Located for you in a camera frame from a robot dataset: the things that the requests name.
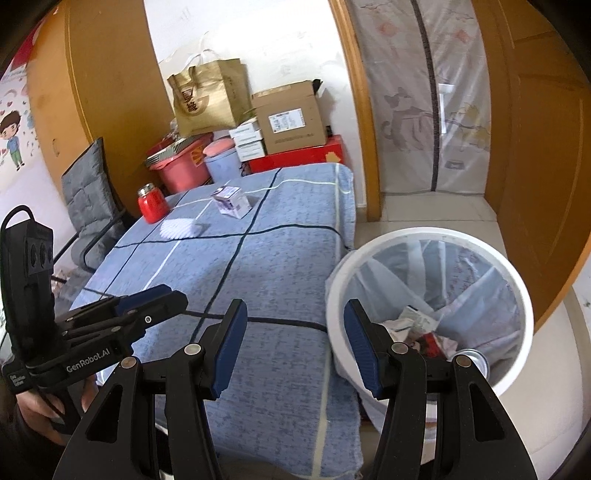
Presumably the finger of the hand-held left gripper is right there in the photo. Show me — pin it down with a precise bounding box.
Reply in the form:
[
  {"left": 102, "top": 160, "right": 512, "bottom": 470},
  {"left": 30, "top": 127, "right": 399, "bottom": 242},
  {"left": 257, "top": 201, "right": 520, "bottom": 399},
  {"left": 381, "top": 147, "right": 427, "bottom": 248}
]
[
  {"left": 121, "top": 291, "right": 189, "bottom": 342},
  {"left": 113, "top": 284, "right": 175, "bottom": 315}
]

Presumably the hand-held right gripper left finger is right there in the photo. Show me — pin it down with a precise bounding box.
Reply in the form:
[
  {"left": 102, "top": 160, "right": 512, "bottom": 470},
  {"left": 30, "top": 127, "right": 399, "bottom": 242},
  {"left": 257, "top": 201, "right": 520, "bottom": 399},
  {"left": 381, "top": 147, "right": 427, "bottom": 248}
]
[{"left": 52, "top": 298, "right": 249, "bottom": 480}]

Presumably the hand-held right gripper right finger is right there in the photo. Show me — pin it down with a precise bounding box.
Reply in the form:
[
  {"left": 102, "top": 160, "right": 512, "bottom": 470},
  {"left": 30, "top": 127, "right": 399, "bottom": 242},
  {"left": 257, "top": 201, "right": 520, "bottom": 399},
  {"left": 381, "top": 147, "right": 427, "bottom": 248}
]
[{"left": 343, "top": 298, "right": 539, "bottom": 480}]

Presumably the white trash bin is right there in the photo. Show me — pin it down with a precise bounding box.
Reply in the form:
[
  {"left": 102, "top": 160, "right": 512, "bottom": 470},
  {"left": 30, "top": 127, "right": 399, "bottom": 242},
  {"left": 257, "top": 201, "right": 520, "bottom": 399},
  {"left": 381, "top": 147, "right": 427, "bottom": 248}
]
[{"left": 324, "top": 229, "right": 536, "bottom": 445}]

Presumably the large red can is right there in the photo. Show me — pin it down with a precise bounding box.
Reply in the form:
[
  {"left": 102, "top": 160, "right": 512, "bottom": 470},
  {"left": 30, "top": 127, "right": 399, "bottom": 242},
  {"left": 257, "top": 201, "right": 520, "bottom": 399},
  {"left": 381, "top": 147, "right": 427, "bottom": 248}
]
[{"left": 454, "top": 349, "right": 491, "bottom": 377}]

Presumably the person's left hand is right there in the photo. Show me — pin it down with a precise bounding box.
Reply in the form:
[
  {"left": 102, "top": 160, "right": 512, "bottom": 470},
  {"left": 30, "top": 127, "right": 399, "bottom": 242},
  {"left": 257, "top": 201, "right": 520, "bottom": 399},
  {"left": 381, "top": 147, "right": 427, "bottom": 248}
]
[{"left": 16, "top": 371, "right": 100, "bottom": 446}]

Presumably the large white foam net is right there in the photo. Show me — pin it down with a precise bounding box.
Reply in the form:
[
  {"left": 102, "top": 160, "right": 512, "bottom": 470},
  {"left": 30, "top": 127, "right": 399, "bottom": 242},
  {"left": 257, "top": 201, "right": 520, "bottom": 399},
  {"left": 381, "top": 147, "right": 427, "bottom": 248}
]
[{"left": 159, "top": 217, "right": 206, "bottom": 240}]

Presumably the red jar with metal lid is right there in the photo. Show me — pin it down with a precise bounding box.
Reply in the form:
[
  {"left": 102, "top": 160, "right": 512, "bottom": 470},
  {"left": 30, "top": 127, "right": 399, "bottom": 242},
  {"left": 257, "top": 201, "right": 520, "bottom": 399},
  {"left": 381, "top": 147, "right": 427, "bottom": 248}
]
[{"left": 137, "top": 183, "right": 168, "bottom": 225}]

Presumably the clear bin liner bag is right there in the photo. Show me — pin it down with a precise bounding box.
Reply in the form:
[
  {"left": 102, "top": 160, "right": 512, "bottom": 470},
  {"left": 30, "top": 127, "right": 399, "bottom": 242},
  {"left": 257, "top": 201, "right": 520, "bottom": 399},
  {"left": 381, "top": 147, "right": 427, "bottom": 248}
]
[{"left": 330, "top": 239, "right": 519, "bottom": 385}]

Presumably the grey padded chair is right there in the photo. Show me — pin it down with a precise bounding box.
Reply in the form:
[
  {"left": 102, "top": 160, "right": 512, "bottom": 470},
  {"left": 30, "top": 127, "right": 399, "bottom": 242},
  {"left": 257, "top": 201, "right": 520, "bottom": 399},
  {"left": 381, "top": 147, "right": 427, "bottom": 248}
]
[{"left": 61, "top": 137, "right": 129, "bottom": 269}]

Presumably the pink plastic bucket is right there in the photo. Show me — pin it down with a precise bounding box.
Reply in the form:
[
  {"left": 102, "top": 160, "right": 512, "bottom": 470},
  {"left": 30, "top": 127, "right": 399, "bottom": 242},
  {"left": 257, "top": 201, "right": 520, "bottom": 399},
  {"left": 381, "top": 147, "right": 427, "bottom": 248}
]
[{"left": 148, "top": 134, "right": 216, "bottom": 195}]

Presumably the purple carton box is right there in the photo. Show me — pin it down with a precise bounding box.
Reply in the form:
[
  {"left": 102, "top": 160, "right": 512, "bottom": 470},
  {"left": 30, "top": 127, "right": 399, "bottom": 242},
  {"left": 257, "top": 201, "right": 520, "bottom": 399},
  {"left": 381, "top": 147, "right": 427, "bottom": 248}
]
[{"left": 211, "top": 185, "right": 253, "bottom": 219}]

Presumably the striped flat box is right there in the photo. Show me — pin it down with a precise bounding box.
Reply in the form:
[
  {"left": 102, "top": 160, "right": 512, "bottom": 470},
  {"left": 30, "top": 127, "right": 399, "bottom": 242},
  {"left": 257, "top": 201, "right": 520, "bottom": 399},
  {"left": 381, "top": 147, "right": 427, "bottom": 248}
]
[{"left": 145, "top": 136, "right": 206, "bottom": 168}]

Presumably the blue container with pink lid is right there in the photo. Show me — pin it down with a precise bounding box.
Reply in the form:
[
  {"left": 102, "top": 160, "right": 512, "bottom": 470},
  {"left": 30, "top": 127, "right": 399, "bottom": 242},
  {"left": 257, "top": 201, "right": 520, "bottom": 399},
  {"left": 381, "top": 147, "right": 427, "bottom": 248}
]
[{"left": 203, "top": 140, "right": 243, "bottom": 184}]

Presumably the flat red box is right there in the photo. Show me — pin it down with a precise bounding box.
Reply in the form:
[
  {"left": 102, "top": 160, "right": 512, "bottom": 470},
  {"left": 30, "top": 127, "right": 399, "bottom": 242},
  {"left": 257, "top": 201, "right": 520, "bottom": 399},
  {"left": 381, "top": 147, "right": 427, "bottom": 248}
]
[{"left": 248, "top": 135, "right": 345, "bottom": 175}]

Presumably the brown paper bag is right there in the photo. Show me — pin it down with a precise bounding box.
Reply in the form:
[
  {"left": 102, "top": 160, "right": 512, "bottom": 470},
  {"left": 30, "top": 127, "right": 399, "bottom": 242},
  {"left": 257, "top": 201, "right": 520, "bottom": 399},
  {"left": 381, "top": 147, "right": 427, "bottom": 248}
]
[{"left": 167, "top": 54, "right": 253, "bottom": 137}]

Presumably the orange wooden door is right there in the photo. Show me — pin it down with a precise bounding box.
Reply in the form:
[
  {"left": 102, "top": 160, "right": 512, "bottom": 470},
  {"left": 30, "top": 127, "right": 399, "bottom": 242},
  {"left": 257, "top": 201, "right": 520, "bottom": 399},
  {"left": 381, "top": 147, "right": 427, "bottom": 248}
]
[
  {"left": 27, "top": 0, "right": 179, "bottom": 219},
  {"left": 473, "top": 0, "right": 591, "bottom": 334}
]

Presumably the brown cardboard box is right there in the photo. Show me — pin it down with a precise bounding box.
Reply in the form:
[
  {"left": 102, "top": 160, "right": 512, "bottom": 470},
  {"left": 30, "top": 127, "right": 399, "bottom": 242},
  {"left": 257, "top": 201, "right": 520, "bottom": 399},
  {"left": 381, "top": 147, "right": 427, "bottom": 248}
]
[{"left": 251, "top": 79, "right": 329, "bottom": 156}]

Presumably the printed mesh door curtain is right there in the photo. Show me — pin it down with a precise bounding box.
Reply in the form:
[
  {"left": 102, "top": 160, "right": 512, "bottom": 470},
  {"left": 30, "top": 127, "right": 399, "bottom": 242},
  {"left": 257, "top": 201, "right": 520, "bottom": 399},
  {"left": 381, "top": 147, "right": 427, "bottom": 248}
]
[{"left": 346, "top": 0, "right": 491, "bottom": 195}]

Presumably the black chair frame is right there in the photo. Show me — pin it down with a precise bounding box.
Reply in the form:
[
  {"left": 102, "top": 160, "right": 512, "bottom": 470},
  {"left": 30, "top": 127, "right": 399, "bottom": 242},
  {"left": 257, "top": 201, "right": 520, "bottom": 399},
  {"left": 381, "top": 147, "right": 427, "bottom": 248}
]
[{"left": 50, "top": 208, "right": 140, "bottom": 278}]

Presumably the cartoon wall sticker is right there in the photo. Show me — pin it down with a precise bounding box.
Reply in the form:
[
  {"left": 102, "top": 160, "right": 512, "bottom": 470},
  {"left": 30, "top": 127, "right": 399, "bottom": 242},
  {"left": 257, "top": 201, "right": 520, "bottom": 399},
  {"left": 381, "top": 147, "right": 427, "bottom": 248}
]
[{"left": 0, "top": 69, "right": 43, "bottom": 186}]

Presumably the wooden door frame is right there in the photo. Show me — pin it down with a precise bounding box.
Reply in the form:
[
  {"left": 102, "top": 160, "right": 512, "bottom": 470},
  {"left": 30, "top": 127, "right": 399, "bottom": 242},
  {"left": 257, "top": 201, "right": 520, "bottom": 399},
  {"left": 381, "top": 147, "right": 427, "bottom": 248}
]
[{"left": 329, "top": 0, "right": 385, "bottom": 223}]

